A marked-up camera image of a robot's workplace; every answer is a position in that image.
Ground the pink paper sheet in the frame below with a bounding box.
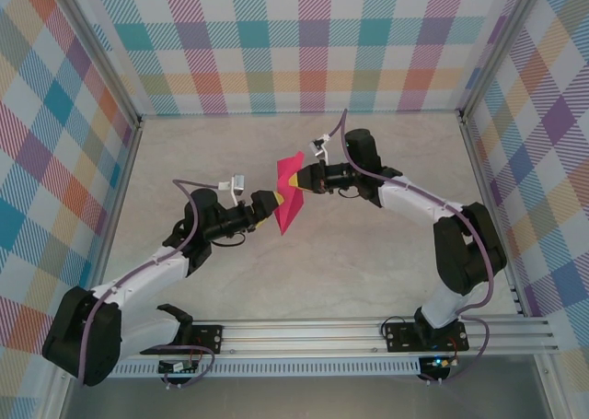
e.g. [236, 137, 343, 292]
[274, 150, 307, 235]

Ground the grey metal panel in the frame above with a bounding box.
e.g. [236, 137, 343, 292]
[45, 358, 560, 419]

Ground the aluminium side rail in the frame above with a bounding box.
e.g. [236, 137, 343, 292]
[81, 117, 144, 322]
[459, 112, 528, 318]

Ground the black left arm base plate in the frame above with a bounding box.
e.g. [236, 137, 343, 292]
[177, 322, 225, 356]

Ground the aluminium mounting rail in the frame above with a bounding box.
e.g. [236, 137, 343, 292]
[120, 316, 560, 359]

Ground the perforated metal cable tray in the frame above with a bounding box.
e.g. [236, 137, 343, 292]
[110, 357, 422, 378]

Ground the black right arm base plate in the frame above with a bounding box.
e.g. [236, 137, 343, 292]
[384, 320, 469, 354]

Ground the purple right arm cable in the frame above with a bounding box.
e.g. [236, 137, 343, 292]
[324, 109, 497, 386]

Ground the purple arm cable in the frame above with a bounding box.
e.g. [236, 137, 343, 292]
[78, 178, 223, 389]
[324, 109, 497, 386]

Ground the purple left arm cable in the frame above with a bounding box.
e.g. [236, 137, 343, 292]
[78, 178, 223, 389]

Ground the aluminium frame post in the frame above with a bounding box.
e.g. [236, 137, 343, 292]
[459, 0, 539, 121]
[53, 0, 142, 128]

